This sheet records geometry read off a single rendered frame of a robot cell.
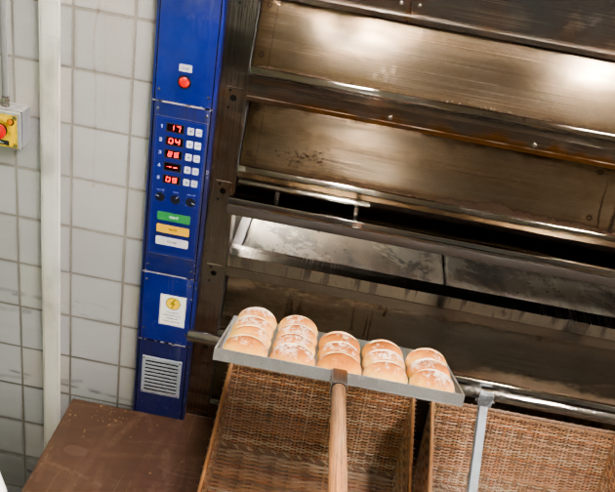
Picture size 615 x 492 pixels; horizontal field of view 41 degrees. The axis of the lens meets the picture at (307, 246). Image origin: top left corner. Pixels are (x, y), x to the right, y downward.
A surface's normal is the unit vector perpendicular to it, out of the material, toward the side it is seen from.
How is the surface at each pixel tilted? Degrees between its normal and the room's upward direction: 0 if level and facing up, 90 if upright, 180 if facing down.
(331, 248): 0
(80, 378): 90
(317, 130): 70
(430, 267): 0
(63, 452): 0
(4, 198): 90
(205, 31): 90
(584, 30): 90
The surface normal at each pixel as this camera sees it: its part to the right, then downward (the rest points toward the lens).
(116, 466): 0.15, -0.85
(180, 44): -0.11, 0.49
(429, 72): -0.06, 0.17
